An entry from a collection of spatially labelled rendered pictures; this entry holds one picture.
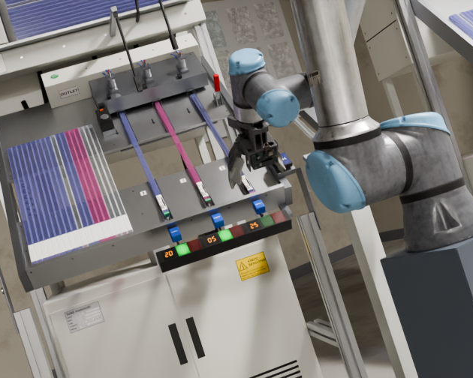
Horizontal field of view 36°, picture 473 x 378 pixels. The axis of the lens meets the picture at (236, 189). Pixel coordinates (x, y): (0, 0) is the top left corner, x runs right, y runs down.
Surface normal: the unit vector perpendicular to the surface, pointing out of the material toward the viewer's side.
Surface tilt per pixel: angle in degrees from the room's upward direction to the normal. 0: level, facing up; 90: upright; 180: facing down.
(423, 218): 73
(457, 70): 90
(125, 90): 43
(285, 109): 132
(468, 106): 90
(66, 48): 90
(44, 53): 90
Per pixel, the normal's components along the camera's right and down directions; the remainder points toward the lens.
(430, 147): 0.31, -0.16
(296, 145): 0.53, -0.18
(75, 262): 0.35, 0.60
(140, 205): -0.10, -0.74
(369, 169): 0.33, 0.06
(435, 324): -0.79, 0.25
